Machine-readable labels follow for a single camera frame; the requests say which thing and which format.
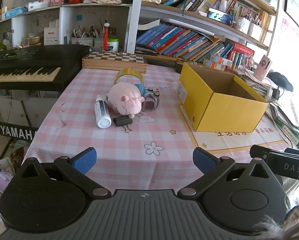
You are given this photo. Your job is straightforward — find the grey pen holder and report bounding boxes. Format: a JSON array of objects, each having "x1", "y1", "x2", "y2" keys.
[{"x1": 71, "y1": 37, "x2": 93, "y2": 47}]

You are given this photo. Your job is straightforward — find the yellow tape roll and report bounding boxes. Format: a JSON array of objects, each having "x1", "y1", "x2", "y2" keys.
[{"x1": 114, "y1": 69, "x2": 143, "y2": 86}]

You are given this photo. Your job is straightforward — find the stack of papers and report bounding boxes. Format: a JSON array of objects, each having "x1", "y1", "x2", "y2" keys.
[{"x1": 236, "y1": 67, "x2": 272, "y2": 95}]

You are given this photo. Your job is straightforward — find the smartphone with lit screen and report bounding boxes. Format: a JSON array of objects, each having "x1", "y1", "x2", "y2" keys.
[{"x1": 208, "y1": 8, "x2": 234, "y2": 26}]

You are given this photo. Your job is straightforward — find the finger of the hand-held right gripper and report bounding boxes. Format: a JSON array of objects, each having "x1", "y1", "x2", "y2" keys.
[{"x1": 250, "y1": 144, "x2": 274, "y2": 161}]

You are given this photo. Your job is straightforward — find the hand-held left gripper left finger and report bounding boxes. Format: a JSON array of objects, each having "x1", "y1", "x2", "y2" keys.
[{"x1": 19, "y1": 147, "x2": 111, "y2": 198}]

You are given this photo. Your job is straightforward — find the grey fur cuff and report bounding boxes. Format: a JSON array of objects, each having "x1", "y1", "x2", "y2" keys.
[{"x1": 253, "y1": 205, "x2": 299, "y2": 240}]

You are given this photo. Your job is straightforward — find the green lid wipes canister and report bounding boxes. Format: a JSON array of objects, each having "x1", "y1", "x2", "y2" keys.
[{"x1": 107, "y1": 37, "x2": 120, "y2": 53}]

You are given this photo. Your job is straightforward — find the row of colourful books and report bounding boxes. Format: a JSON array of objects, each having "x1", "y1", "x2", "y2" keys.
[{"x1": 136, "y1": 22, "x2": 255, "y2": 64}]

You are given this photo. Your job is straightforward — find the pink grey toy camera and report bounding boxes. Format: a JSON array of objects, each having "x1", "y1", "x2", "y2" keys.
[{"x1": 141, "y1": 91, "x2": 161, "y2": 112}]

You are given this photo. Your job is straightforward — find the white storage bin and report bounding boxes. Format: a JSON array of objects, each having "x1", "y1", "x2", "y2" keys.
[{"x1": 237, "y1": 17, "x2": 262, "y2": 40}]

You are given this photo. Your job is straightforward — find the black binder clip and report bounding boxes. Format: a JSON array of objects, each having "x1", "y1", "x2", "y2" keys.
[{"x1": 113, "y1": 115, "x2": 133, "y2": 133}]

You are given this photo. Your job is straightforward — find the orange white small boxes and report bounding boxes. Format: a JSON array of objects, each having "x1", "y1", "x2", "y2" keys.
[{"x1": 204, "y1": 55, "x2": 233, "y2": 70}]

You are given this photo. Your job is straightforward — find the shelf of thin books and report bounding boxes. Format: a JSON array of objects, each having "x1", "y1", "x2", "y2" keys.
[{"x1": 162, "y1": 0, "x2": 272, "y2": 25}]

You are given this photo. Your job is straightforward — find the wooden chess board box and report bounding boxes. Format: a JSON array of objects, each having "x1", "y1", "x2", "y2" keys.
[{"x1": 82, "y1": 51, "x2": 148, "y2": 74}]

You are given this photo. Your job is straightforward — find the black electronic keyboard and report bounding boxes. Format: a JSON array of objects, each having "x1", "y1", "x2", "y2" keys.
[{"x1": 0, "y1": 44, "x2": 90, "y2": 92}]

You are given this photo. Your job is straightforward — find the white shelf cabinet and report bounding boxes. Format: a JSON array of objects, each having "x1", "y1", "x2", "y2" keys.
[{"x1": 0, "y1": 4, "x2": 132, "y2": 53}]

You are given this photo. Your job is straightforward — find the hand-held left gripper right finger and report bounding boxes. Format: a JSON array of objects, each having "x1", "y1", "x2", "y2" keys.
[{"x1": 177, "y1": 147, "x2": 274, "y2": 198}]

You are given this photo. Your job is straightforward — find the white plastic bottle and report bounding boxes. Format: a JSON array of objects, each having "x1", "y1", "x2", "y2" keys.
[{"x1": 94, "y1": 94, "x2": 112, "y2": 128}]

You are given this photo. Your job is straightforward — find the blue wipes pack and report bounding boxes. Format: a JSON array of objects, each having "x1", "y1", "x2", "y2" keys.
[{"x1": 6, "y1": 7, "x2": 27, "y2": 18}]

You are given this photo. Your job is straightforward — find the pink plush pig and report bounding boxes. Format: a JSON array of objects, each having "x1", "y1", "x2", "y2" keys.
[{"x1": 106, "y1": 82, "x2": 145, "y2": 115}]

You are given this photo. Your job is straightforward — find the wooden bookshelf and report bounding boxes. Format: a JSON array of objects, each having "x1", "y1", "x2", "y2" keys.
[{"x1": 126, "y1": 0, "x2": 281, "y2": 64}]

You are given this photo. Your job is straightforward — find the thick green book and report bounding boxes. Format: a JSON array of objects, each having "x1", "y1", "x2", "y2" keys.
[{"x1": 275, "y1": 117, "x2": 299, "y2": 150}]

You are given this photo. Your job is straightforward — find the black stapler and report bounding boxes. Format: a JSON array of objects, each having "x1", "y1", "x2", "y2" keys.
[{"x1": 136, "y1": 44, "x2": 158, "y2": 56}]

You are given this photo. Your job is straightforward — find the yellow cardboard box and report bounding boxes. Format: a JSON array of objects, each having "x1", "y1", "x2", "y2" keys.
[{"x1": 176, "y1": 62, "x2": 269, "y2": 132}]

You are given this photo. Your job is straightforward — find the pink checked tablecloth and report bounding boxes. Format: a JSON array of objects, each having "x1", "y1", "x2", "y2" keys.
[{"x1": 31, "y1": 64, "x2": 294, "y2": 190}]

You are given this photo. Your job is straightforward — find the red tassel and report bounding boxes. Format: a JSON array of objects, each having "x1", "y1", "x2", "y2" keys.
[{"x1": 103, "y1": 21, "x2": 110, "y2": 50}]

